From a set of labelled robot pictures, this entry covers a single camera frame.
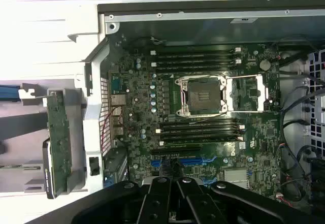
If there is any perforated metal drive cage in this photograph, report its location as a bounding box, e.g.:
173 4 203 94
307 48 325 145

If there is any grey plastic parts rack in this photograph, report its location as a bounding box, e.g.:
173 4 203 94
0 86 88 196

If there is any blue disk caddy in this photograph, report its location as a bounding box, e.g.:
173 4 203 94
0 84 20 103

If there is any grey open PC case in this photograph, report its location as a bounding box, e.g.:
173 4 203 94
82 0 325 217

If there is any metal CPU socket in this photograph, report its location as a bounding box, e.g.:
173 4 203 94
177 75 228 117

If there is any teal serial port connector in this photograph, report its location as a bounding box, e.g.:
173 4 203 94
111 74 127 95

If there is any metal CPU socket cover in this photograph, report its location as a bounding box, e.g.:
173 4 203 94
225 73 270 113

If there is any silver chipset heatsink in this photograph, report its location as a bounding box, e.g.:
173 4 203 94
223 169 248 189

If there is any red black twisted wire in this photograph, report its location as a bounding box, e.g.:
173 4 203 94
100 105 123 154

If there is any green motherboard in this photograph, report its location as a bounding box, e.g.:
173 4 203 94
108 43 283 202

